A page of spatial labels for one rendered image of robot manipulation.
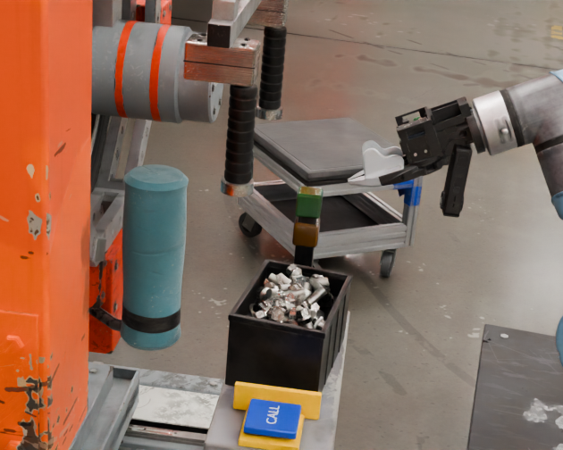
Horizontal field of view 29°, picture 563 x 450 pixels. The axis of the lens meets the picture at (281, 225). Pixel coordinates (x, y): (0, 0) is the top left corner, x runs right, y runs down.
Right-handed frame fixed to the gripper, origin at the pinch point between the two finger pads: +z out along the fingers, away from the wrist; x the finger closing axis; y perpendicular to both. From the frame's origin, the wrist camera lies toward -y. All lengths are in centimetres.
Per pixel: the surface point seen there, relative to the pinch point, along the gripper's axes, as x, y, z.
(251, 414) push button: 34.7, -13.3, 20.7
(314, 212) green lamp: -0.3, -2.3, 8.0
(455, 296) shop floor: -103, -78, -4
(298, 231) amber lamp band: -0.5, -4.7, 11.5
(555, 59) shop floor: -382, -114, -79
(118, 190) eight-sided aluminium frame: -5.4, 10.0, 37.2
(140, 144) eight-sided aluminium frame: -11.6, 14.5, 32.4
